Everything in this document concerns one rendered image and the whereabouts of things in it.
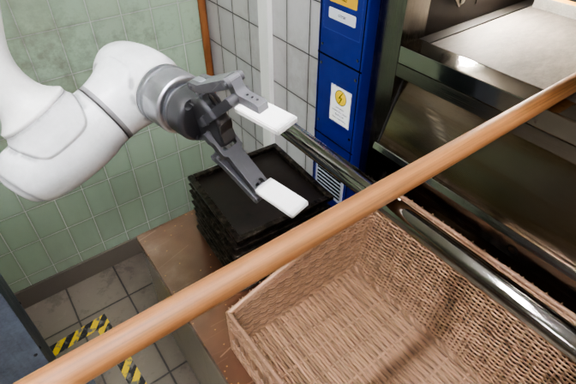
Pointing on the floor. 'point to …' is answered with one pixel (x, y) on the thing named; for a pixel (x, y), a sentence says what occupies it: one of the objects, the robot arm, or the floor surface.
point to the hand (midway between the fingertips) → (288, 167)
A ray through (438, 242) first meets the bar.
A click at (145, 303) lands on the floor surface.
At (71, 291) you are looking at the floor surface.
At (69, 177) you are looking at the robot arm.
